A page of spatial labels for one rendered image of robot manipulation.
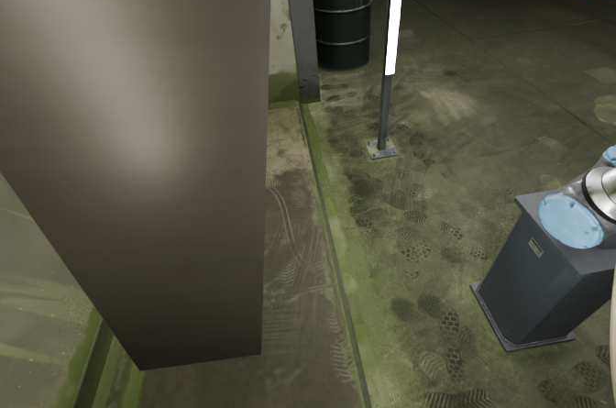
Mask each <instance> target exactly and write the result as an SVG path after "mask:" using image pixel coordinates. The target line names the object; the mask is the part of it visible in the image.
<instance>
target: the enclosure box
mask: <svg viewBox="0 0 616 408"><path fill-rule="evenodd" d="M269 61H270V0H0V172H1V174H2V175H3V177H4V178H5V180H6V181H7V183H8V184H9V186H10V187H11V188H12V190H13V191H14V193H15V194H16V196H17V197H18V199H19V200H20V202H21V203H22V205H24V206H25V208H26V209H27V211H28V213H29V214H30V215H31V217H32V218H33V220H34V221H35V222H36V224H37V225H38V227H39V229H40V230H41V231H42V233H43V234H44V236H45V237H46V239H47V240H48V241H49V243H50V244H51V245H52V247H53V248H54V249H55V251H56V252H57V254H58V255H59V257H60V258H61V260H62V261H63V263H64V264H65V265H66V267H67V268H68V270H69V271H70V273H71V274H72V276H73V277H74V279H75V280H76V281H77V282H78V283H79V285H80V286H81V288H82V290H83V291H84V292H85V294H86V295H87V297H88V298H89V300H90V301H91V302H92V304H93V306H94V307H95V308H96V310H97V311H98V313H99V314H100V315H101V316H102V317H103V319H104V321H105V322H106V324H107V325H108V326H109V328H110V329H111V331H112V332H113V334H114V335H115V337H116V338H117V340H118V341H119V343H120V344H121V345H122V347H123V348H124V350H125V351H126V352H127V354H128V355H129V356H130V358H131V359H132V360H133V362H134V363H135V365H136V366H137V368H138V369H139V371H142V370H149V369H161V368H168V367H175V366H181V365H188V364H195V363H202V362H208V361H216V360H222V359H229V358H242V357H248V356H255V355H261V344H262V308H263V273H264V237H265V203H266V168H267V132H268V97H269Z"/></svg>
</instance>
